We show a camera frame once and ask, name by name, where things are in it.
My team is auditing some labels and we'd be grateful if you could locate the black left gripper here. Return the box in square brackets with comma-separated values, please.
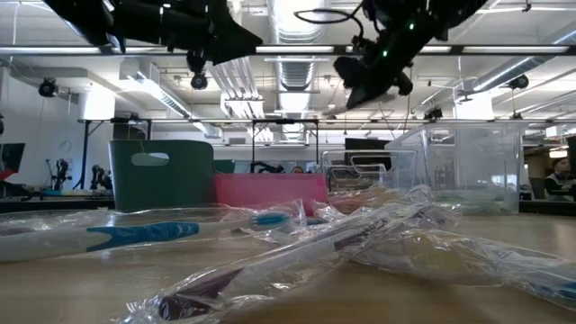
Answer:
[112, 0, 265, 73]

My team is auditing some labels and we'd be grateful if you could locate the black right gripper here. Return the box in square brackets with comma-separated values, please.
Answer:
[346, 0, 446, 111]

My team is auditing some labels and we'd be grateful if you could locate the green white toothbrush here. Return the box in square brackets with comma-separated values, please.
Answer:
[434, 191, 508, 213]

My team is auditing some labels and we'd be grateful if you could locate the purple white toothbrush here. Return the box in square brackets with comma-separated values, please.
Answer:
[155, 202, 463, 323]

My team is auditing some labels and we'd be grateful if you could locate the black monitor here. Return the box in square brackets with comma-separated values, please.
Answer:
[345, 138, 392, 168]

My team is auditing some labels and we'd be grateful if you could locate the clear plastic bin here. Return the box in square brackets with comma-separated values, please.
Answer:
[319, 148, 419, 193]

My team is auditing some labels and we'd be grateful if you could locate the black metal rack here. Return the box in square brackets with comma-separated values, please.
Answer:
[78, 117, 320, 176]

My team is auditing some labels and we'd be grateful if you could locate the frosted clear plastic tub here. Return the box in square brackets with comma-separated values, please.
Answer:
[385, 123, 527, 215]

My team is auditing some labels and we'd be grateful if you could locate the pink plastic bin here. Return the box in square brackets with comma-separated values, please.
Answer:
[214, 173, 329, 215]

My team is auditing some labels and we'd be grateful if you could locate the green plastic bin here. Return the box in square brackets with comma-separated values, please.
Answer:
[108, 139, 216, 212]

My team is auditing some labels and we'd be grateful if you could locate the thin hanging cable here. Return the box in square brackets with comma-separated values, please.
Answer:
[402, 58, 416, 136]

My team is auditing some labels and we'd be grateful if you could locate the black overhead frame bar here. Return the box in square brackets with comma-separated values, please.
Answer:
[0, 43, 576, 57]

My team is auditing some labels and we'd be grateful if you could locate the silver ventilation duct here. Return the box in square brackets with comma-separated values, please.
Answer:
[265, 0, 330, 141]

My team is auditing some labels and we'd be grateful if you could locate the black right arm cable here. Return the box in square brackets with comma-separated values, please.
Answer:
[294, 2, 366, 42]

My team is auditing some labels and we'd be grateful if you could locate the dark wall monitor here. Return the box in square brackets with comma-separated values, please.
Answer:
[0, 142, 26, 175]

